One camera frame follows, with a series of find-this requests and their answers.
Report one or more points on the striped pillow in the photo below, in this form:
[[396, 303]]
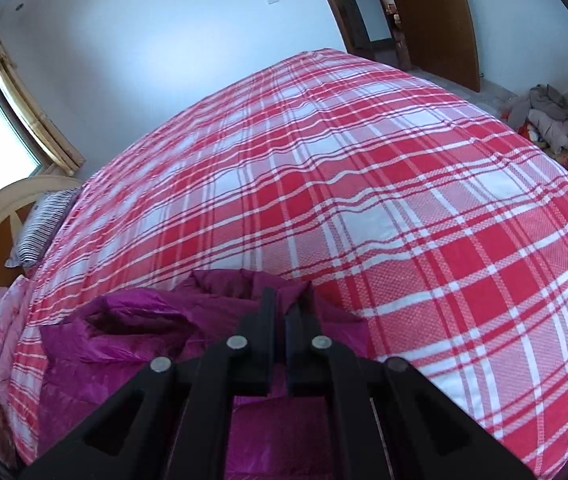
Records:
[[42, 224]]

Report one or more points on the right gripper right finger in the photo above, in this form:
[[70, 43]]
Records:
[[386, 420]]

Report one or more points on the red white plaid bedsheet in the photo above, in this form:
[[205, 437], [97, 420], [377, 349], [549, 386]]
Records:
[[400, 202]]

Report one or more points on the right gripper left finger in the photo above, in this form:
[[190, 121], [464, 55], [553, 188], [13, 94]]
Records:
[[139, 377]]

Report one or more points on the pink floral quilt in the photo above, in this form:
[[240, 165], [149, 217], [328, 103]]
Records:
[[1, 339]]

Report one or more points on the pile of clothes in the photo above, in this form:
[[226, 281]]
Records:
[[541, 116]]

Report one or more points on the dark door frame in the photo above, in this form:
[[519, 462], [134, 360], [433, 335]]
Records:
[[371, 29]]

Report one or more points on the brown wooden door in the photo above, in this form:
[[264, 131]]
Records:
[[440, 37]]

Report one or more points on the yellow curtain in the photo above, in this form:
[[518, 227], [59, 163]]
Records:
[[39, 126]]

